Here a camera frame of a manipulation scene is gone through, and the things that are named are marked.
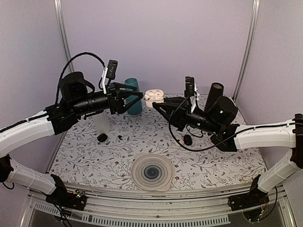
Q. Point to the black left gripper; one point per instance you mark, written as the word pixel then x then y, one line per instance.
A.
pixel 113 103

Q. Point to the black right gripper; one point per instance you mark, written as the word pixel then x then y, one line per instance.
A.
pixel 164 106

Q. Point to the white earbud charging case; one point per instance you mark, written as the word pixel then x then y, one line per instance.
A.
pixel 153 96

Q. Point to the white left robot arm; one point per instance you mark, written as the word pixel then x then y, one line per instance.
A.
pixel 19 135

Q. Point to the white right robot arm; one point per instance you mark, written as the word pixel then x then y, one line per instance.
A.
pixel 284 134

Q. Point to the small white earbud case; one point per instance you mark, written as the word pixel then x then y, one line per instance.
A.
pixel 181 140

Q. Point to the black round earbud case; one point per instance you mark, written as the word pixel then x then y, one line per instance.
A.
pixel 187 140

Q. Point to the small black earbud case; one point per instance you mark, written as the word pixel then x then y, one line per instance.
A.
pixel 102 137

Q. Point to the white ribbed vase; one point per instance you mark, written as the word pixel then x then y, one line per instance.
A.
pixel 101 122

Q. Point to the black tall cylinder vase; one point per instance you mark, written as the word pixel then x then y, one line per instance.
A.
pixel 216 90

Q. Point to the swirl patterned ceramic plate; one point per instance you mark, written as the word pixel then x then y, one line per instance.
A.
pixel 152 172

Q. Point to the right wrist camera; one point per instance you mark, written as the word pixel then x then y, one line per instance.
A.
pixel 191 93

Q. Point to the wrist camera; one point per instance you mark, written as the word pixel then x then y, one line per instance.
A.
pixel 191 93
pixel 108 74

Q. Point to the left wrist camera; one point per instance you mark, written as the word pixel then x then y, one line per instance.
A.
pixel 108 74

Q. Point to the left aluminium frame post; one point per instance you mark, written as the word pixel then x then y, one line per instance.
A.
pixel 62 29

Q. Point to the aluminium frame post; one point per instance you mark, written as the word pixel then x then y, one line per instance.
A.
pixel 62 29
pixel 247 50

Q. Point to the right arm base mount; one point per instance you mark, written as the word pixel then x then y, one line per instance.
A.
pixel 250 199

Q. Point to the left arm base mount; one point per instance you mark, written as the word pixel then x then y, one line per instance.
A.
pixel 61 197

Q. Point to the right aluminium frame post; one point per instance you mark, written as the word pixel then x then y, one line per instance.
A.
pixel 247 50

